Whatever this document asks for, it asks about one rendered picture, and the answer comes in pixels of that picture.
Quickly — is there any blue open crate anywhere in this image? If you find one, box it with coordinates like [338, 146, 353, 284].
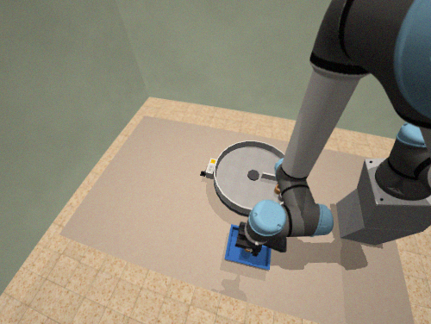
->
[224, 224, 272, 270]

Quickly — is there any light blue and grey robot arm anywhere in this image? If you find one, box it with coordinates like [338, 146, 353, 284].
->
[245, 0, 431, 252]

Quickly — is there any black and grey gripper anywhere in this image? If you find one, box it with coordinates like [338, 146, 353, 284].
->
[235, 221, 263, 257]

